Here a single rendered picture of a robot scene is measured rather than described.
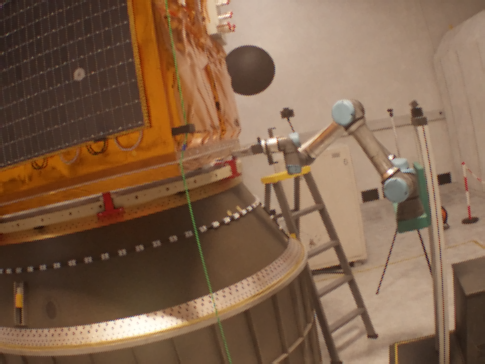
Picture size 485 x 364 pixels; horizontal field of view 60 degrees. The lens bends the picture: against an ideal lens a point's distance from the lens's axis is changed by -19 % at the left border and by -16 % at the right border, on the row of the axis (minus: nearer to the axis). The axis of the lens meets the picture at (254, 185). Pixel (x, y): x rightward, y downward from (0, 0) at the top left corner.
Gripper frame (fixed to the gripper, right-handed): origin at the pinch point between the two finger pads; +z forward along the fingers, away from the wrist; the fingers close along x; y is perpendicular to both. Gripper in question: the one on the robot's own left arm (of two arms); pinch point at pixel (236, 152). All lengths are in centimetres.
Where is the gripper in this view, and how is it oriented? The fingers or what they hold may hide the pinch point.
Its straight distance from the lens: 247.3
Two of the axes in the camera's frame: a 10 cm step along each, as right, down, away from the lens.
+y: -2.0, -9.7, -0.9
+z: -9.8, 1.9, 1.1
